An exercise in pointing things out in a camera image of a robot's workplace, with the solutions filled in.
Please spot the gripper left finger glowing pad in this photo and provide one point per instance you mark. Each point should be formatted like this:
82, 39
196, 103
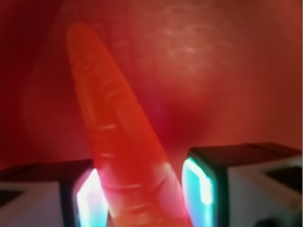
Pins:
61, 194

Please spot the orange toy carrot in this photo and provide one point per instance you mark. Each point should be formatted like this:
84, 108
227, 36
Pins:
139, 183

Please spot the red plastic tray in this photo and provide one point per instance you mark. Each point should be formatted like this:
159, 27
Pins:
207, 72

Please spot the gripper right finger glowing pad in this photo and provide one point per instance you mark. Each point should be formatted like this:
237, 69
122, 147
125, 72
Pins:
246, 185

